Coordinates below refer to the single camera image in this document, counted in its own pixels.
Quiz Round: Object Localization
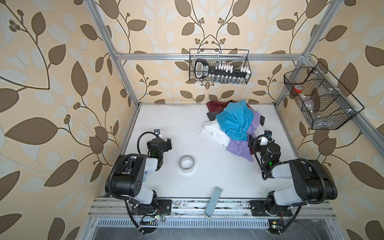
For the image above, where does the grey sponge block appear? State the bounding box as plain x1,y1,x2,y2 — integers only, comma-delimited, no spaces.
204,187,222,220

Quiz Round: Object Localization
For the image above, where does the white cloth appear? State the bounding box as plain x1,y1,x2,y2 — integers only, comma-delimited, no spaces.
199,120,231,147

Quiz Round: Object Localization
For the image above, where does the teal cloth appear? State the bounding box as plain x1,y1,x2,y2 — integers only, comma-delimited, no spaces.
216,100,254,141

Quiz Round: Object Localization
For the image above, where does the clear bottle red cap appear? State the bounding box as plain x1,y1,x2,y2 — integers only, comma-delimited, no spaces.
292,85,320,121

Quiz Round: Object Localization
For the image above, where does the black cloth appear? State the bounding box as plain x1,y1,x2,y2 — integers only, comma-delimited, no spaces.
207,111,265,126

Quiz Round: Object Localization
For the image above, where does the right wire basket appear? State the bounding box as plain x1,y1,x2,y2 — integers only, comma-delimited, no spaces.
284,62,365,130

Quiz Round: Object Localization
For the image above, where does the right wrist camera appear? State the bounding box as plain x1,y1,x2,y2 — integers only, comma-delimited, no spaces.
260,130,273,146

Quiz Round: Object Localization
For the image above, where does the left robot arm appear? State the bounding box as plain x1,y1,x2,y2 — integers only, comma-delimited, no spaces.
105,129,172,235

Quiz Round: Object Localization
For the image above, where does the black white tool in basket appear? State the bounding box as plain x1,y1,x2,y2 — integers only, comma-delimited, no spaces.
192,59,251,79

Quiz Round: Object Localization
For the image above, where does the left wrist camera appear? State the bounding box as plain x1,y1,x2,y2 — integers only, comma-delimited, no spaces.
154,129,162,138

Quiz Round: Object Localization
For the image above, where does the maroon cloth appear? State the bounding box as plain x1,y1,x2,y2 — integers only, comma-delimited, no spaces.
206,100,237,116

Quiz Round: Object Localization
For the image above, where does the roll of clear tape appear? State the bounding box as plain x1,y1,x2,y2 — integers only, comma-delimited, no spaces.
179,156,196,174

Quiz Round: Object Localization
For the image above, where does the purple cloth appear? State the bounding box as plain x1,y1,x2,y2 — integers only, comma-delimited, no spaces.
227,111,262,163

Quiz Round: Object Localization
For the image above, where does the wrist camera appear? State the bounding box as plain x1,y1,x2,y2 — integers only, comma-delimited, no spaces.
154,129,162,138
260,130,273,146

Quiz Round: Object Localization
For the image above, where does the wire basket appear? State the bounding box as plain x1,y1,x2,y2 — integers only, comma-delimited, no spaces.
284,62,365,130
189,48,252,85

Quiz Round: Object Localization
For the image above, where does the back wire basket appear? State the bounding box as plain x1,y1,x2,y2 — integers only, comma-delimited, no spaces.
189,48,252,85

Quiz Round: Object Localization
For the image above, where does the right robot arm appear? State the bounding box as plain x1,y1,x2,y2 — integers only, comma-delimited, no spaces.
249,131,338,235

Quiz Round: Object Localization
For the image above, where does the aluminium frame rail base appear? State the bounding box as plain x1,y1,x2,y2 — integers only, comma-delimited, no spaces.
81,198,343,240

